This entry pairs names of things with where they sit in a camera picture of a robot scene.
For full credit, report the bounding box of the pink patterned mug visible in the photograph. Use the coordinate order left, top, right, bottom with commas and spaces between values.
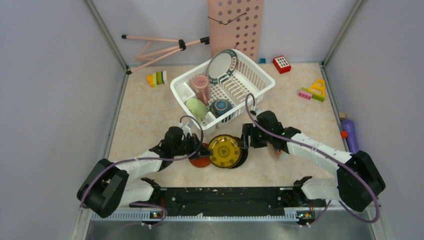
191, 75, 210, 106

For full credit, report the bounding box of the multicolour striped toy block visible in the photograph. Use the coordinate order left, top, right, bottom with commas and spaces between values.
146, 71, 168, 88

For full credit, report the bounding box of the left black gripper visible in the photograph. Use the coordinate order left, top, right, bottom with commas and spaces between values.
172, 133, 213, 160

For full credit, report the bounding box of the white plate green rim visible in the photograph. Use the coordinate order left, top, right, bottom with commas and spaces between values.
205, 49, 238, 85

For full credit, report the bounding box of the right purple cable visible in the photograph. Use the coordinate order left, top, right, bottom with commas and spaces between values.
245, 92, 381, 224

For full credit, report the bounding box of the purple cylinder toy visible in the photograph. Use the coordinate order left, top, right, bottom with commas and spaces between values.
340, 119, 359, 154

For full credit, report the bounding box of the green toy brick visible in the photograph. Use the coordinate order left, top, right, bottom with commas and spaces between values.
300, 87, 326, 102

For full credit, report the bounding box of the white plastic dish rack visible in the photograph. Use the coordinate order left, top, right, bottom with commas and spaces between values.
170, 49, 276, 136

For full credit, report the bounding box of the pink toy brick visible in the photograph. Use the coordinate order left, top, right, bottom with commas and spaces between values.
297, 90, 313, 100

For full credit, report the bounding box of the light green mug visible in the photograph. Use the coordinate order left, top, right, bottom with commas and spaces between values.
185, 98, 208, 121

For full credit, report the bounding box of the brown ceramic bowl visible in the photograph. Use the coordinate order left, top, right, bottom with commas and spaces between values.
209, 98, 233, 118

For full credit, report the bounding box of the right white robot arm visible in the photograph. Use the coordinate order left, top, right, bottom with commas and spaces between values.
241, 110, 386, 212

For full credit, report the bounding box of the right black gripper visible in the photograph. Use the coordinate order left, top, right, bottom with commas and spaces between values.
238, 122, 273, 148

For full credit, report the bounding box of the small wooden block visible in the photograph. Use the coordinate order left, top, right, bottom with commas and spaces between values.
338, 112, 347, 121

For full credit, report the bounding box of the red grid toy block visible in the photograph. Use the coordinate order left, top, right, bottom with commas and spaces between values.
272, 55, 292, 74

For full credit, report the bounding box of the pink tripod stand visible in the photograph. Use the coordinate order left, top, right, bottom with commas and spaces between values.
121, 34, 210, 76

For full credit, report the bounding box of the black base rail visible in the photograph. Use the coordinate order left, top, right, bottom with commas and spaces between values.
147, 186, 326, 217

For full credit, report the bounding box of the yellow black plate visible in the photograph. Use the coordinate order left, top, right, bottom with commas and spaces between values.
208, 134, 242, 169

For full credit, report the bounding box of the salmon mug white interior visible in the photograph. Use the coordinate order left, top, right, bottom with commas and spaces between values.
270, 145, 289, 160

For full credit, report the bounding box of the yellow triangular toy block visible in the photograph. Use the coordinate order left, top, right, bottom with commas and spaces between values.
308, 79, 326, 97

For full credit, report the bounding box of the pink perforated board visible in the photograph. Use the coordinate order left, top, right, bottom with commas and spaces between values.
207, 0, 264, 62

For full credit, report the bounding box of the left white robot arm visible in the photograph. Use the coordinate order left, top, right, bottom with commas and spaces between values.
76, 126, 212, 218

